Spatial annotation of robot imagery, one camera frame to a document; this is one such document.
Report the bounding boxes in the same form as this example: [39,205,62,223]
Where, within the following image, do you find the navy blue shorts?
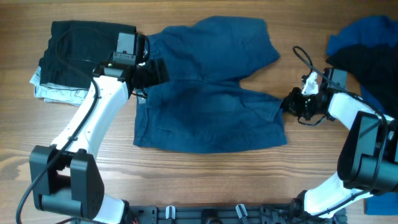
[134,16,287,154]

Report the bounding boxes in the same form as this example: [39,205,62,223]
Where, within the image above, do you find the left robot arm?
[16,32,169,223]

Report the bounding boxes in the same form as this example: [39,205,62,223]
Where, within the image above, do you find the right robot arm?
[282,68,397,223]

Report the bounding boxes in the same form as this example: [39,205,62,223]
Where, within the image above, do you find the folded black garment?
[39,21,136,90]

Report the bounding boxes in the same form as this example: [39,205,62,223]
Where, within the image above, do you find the blue t-shirt pile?
[326,16,397,215]

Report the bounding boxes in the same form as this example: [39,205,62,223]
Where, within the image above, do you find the folded light grey garment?
[30,67,88,106]

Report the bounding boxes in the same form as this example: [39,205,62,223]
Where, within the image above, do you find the right black cable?
[292,45,389,218]

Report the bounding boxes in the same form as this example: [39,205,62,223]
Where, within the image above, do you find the black cable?
[15,26,152,224]
[292,45,389,218]

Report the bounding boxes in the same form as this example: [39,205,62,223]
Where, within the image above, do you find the left black cable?
[15,26,152,224]

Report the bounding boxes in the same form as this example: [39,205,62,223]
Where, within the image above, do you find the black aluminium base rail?
[121,204,348,224]

